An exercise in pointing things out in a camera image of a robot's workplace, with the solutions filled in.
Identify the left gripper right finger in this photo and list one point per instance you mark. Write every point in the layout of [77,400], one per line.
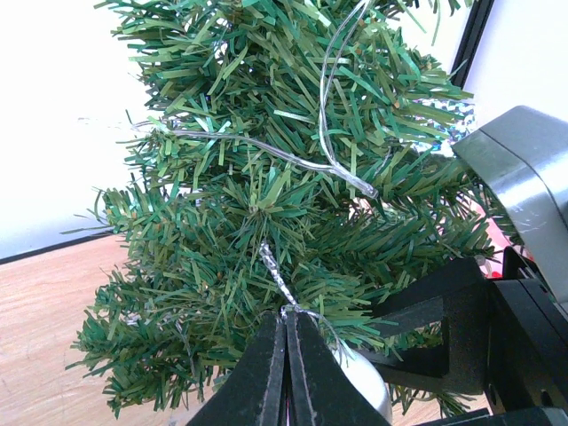
[319,393]

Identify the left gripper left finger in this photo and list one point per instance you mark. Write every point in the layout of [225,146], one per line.
[254,392]

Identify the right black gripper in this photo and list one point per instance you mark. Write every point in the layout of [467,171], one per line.
[501,338]

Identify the clear string lights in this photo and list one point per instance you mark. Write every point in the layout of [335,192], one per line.
[251,72]

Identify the silver gift box ornament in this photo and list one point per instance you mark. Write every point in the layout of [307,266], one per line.
[463,123]

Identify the small green christmas tree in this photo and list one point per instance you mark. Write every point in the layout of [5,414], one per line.
[178,316]

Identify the white ball ornament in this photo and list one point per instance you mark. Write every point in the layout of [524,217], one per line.
[357,369]

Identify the red ribbon bow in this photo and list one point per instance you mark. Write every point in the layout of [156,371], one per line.
[492,266]

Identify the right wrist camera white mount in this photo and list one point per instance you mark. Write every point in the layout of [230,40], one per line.
[522,157]

